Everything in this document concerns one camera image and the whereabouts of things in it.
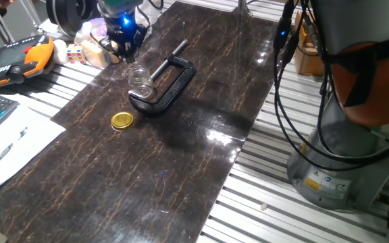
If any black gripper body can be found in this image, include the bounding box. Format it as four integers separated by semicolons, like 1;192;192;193
103;13;149;51

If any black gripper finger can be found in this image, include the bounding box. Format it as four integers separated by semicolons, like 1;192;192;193
122;46;137;65
105;38;122;57

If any gold jar lid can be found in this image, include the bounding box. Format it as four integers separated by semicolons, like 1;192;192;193
110;111;135;132

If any small glass jar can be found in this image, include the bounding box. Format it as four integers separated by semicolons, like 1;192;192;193
128;65;155;99

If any plastic bag of sponges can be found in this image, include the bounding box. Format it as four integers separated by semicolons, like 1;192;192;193
74;18;121;68

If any clear plastic bag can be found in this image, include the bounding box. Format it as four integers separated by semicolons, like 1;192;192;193
136;0;164;38

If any Rubik's cube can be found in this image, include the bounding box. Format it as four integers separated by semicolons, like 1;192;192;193
66;43;86;65

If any black filament spool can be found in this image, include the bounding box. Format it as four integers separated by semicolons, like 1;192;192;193
45;0;101;37

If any black C-clamp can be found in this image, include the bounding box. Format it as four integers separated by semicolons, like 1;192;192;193
128;22;198;118

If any orange black teach pendant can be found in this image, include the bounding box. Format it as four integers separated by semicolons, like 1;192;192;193
0;34;55;89

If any dark marble pattern mat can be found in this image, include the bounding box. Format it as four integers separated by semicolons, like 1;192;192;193
0;0;299;243

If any white paper sheet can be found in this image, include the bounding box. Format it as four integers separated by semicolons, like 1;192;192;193
0;89;67;197

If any black pen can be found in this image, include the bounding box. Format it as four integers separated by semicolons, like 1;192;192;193
0;126;28;163

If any brown cardboard box with inserts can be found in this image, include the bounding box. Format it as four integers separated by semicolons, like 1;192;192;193
293;11;326;77

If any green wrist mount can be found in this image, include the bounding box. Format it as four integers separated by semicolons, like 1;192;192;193
98;0;145;18

